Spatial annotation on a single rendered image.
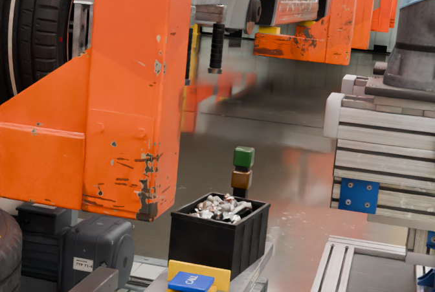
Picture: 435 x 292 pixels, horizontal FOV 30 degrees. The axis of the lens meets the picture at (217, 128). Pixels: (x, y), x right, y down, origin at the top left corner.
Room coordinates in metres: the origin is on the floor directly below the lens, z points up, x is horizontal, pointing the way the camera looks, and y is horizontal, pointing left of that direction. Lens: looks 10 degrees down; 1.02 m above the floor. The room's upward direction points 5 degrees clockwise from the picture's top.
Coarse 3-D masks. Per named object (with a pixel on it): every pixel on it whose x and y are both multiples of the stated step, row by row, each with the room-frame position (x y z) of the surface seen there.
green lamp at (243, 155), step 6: (234, 150) 1.75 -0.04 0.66; (240, 150) 1.75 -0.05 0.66; (246, 150) 1.75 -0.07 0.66; (252, 150) 1.76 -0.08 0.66; (234, 156) 1.75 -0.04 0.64; (240, 156) 1.75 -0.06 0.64; (246, 156) 1.75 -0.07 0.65; (252, 156) 1.76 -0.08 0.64; (234, 162) 1.75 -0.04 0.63; (240, 162) 1.75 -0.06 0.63; (246, 162) 1.75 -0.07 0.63; (252, 162) 1.77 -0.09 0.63
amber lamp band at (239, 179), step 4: (232, 172) 1.75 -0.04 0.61; (236, 172) 1.75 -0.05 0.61; (240, 172) 1.75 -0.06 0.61; (244, 172) 1.75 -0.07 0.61; (248, 172) 1.75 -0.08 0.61; (232, 176) 1.75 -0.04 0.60; (236, 176) 1.75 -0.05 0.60; (240, 176) 1.75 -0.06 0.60; (244, 176) 1.75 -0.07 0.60; (248, 176) 1.74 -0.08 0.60; (232, 180) 1.75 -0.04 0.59; (236, 180) 1.75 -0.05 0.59; (240, 180) 1.75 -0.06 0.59; (244, 180) 1.75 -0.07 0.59; (248, 180) 1.75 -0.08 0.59; (232, 184) 1.75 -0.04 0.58; (236, 184) 1.75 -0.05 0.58; (240, 184) 1.75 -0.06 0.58; (244, 184) 1.75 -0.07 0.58; (248, 184) 1.75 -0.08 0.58; (240, 188) 1.75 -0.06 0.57; (244, 188) 1.75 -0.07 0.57
